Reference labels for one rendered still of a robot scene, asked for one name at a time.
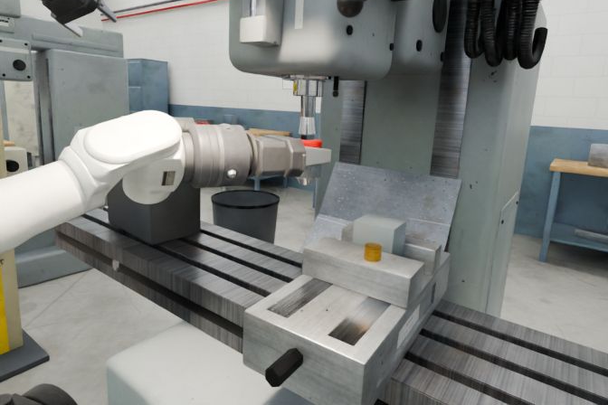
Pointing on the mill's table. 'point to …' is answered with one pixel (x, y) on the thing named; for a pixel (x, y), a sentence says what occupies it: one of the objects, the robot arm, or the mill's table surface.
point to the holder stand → (157, 214)
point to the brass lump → (373, 251)
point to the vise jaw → (364, 271)
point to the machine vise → (342, 331)
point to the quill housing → (319, 18)
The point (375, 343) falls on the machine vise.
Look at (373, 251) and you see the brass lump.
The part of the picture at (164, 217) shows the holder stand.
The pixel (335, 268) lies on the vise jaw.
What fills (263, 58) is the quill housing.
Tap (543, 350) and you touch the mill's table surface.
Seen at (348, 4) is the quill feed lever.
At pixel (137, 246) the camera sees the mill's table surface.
